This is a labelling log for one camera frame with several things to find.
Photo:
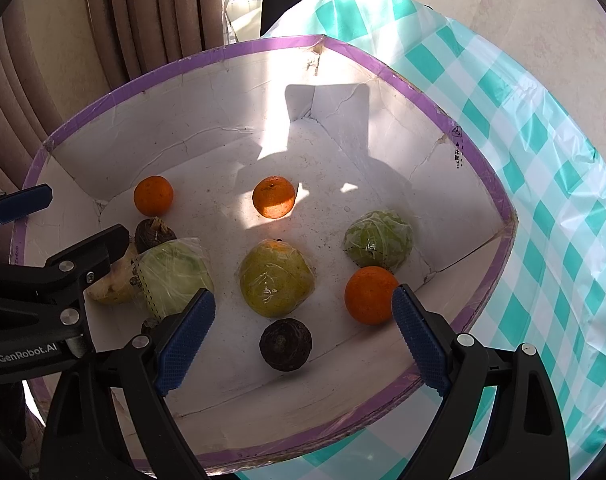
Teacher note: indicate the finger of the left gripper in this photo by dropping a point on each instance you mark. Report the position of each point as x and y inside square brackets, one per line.
[46, 302]
[15, 206]

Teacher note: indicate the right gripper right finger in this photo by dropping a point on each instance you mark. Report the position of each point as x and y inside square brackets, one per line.
[524, 438]

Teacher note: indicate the large cut pear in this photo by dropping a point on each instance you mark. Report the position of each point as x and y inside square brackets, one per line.
[117, 287]

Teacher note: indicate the green fruit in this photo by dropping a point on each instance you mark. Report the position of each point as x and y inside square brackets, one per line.
[171, 273]
[379, 238]

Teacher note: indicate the dark mushroom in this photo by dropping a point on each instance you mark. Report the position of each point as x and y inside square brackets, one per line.
[152, 232]
[149, 325]
[286, 344]

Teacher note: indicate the orange mandarin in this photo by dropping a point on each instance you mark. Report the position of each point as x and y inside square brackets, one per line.
[368, 295]
[153, 196]
[274, 197]

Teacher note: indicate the small yellow pear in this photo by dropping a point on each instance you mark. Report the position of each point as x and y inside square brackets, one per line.
[274, 278]

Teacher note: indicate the teal checkered plastic tablecloth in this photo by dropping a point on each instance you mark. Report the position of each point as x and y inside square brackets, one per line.
[553, 291]

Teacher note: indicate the brown drape curtain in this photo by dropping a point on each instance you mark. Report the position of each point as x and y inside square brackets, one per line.
[58, 56]

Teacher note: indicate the purple cardboard box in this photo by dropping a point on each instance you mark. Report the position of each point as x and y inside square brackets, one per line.
[352, 136]

